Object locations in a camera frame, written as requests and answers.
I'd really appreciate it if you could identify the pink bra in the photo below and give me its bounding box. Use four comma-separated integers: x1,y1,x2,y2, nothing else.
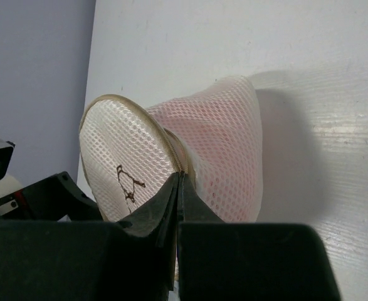
148,99,263,222

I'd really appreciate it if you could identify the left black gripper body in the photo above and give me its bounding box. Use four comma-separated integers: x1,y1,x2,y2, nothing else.
0,172,102,221

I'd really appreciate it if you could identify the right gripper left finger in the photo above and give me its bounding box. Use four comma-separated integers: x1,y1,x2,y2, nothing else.
0,173,179,300

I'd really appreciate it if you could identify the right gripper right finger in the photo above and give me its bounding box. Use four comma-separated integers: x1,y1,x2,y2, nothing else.
177,174,341,300

